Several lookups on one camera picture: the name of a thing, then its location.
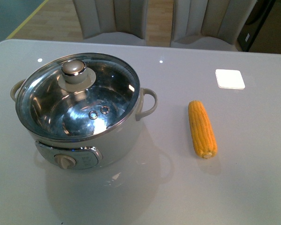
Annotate glass pot lid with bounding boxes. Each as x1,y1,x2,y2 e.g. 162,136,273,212
15,53,140,142

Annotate yellow corn cob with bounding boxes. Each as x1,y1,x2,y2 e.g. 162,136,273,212
188,100,217,159

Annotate white electric cooking pot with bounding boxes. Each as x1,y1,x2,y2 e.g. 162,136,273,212
10,60,157,170

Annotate left beige upholstered chair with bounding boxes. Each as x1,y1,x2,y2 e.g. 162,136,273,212
73,0,148,46

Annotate beige upholstered chair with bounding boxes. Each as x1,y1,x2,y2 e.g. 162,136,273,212
73,0,148,46
170,0,256,52

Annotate right beige upholstered chair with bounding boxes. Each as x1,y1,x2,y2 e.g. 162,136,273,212
170,0,256,52

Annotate black washing machine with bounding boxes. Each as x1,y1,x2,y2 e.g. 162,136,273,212
237,0,275,52

